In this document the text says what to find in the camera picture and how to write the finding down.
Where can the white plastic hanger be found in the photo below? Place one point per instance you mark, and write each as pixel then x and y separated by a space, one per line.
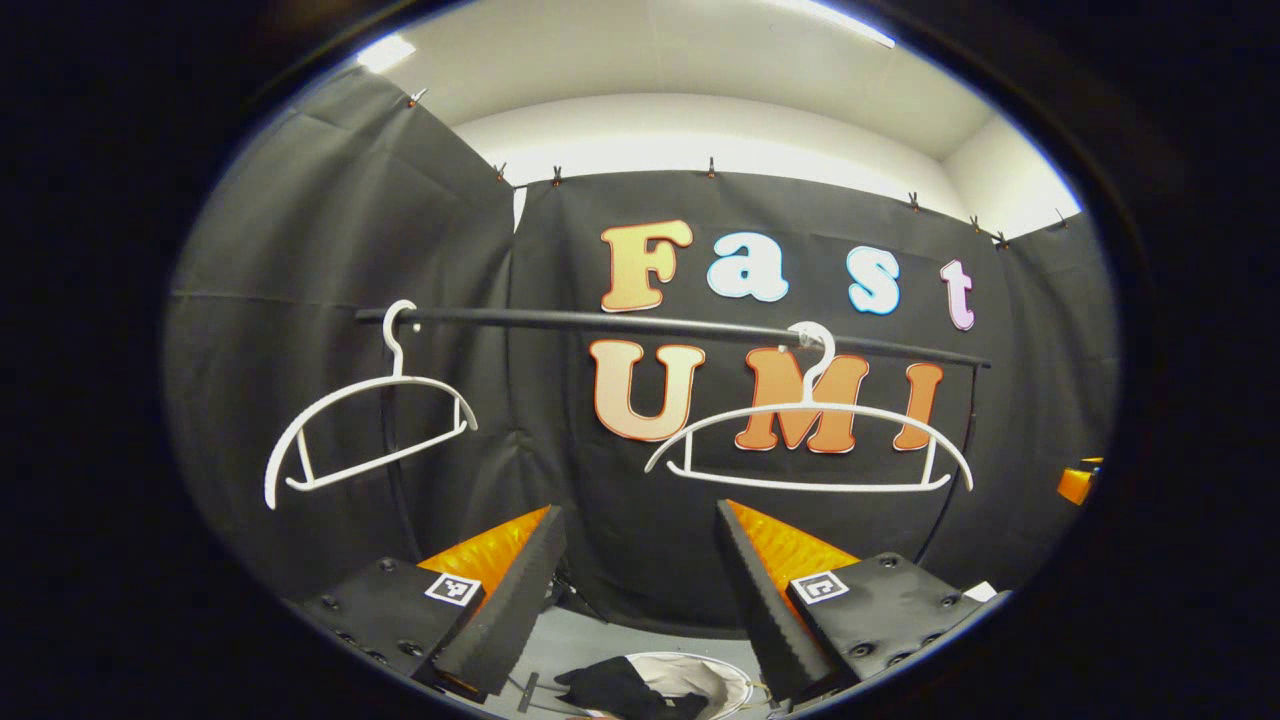
pixel 810 408
pixel 398 355

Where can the small ceiling light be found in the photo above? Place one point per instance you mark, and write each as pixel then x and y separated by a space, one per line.
pixel 387 52

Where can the black backdrop cloth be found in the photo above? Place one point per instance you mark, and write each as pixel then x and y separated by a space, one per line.
pixel 350 220

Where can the black knit sweater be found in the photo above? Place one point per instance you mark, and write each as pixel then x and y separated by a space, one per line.
pixel 620 690

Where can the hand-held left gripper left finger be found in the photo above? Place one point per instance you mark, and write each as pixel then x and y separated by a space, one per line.
pixel 515 590

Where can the row of small cloth clips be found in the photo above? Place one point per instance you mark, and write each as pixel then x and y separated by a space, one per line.
pixel 711 166

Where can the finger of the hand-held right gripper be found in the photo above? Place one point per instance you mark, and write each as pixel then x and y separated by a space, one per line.
pixel 1078 482

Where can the white laundry hamper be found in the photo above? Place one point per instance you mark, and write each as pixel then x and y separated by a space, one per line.
pixel 715 680

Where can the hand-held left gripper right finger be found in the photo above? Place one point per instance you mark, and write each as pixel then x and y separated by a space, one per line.
pixel 765 610

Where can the black clothes rail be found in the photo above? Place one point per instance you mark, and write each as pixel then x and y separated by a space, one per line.
pixel 600 322

